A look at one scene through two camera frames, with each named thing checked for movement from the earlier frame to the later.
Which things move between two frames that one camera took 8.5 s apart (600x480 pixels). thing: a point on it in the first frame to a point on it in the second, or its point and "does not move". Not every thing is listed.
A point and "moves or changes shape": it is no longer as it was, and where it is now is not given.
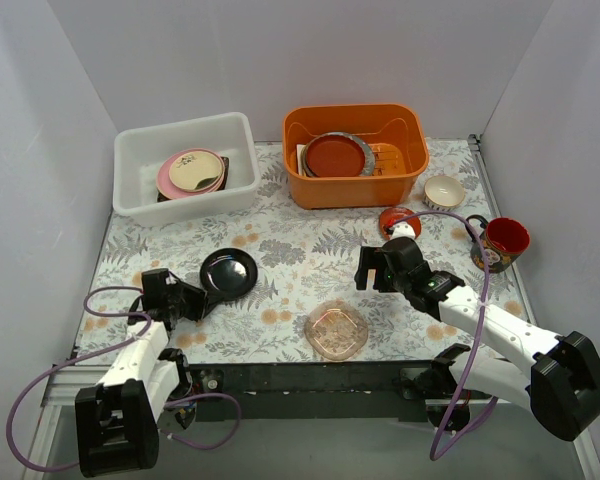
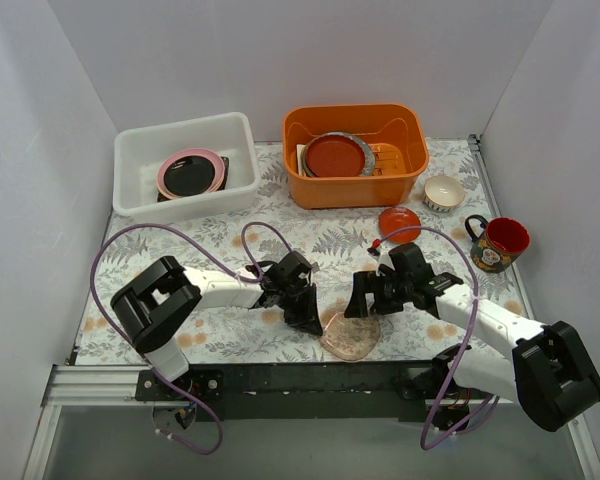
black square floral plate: [225, 161] does not move
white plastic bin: [139, 152] does not move
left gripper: [195, 302] to [296, 302]
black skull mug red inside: [505, 239] does not move
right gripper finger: [371, 257] to [367, 282]
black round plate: [228, 273] moves or changes shape
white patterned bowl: [443, 193] does not move
